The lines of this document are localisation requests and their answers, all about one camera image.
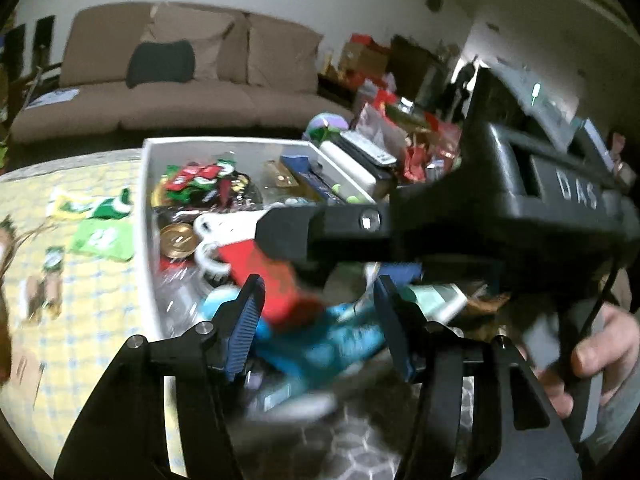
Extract red booklet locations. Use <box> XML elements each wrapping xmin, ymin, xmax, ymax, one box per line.
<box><xmin>218</xmin><ymin>240</ymin><xmax>326</xmax><ymax>332</ymax></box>

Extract light green card packet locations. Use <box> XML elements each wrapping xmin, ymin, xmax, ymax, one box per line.
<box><xmin>70</xmin><ymin>219</ymin><xmax>134</xmax><ymax>262</ymax></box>

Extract green yellow pouch with cap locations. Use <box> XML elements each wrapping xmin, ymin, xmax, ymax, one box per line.
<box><xmin>46</xmin><ymin>188</ymin><xmax>132</xmax><ymax>221</ymax></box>

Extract snowman plaid doll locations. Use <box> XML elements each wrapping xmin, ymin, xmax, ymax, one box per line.
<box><xmin>1</xmin><ymin>214</ymin><xmax>65</xmax><ymax>328</ymax></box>

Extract person's right hand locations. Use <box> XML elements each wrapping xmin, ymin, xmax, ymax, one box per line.
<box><xmin>534</xmin><ymin>304</ymin><xmax>639</xmax><ymax>419</ymax></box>

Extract navy blue long box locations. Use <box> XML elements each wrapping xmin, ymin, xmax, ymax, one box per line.
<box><xmin>280</xmin><ymin>155</ymin><xmax>344</xmax><ymax>205</ymax></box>

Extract white rectangular box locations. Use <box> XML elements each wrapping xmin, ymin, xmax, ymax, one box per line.
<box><xmin>319</xmin><ymin>141</ymin><xmax>376</xmax><ymax>196</ymax></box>

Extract white mug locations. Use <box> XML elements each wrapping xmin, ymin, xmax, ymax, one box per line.
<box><xmin>193</xmin><ymin>210</ymin><xmax>265</xmax><ymax>278</ymax></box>

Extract white remote control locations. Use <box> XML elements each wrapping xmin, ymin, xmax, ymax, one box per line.
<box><xmin>340</xmin><ymin>130</ymin><xmax>398</xmax><ymax>167</ymax></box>

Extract purple round container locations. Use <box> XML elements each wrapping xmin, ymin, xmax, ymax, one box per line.
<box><xmin>303</xmin><ymin>113</ymin><xmax>349</xmax><ymax>145</ymax></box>

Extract blue packet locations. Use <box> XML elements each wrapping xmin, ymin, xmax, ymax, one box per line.
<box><xmin>252</xmin><ymin>299</ymin><xmax>385</xmax><ymax>388</ymax></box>

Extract white storage bin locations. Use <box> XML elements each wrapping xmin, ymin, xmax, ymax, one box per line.
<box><xmin>134</xmin><ymin>135</ymin><xmax>396</xmax><ymax>344</ymax></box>

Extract gold round tin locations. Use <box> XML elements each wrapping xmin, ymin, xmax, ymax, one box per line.
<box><xmin>160</xmin><ymin>223</ymin><xmax>201</xmax><ymax>260</ymax></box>

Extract yellow checked tablecloth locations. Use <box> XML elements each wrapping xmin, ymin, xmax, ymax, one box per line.
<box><xmin>1</xmin><ymin>160</ymin><xmax>139</xmax><ymax>445</ymax></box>

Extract dark cushion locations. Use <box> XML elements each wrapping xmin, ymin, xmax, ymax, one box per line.
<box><xmin>126</xmin><ymin>40</ymin><xmax>195</xmax><ymax>89</ymax></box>

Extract brown fabric sofa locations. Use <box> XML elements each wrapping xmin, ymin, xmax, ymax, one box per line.
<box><xmin>10</xmin><ymin>1</ymin><xmax>354</xmax><ymax>145</ymax></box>

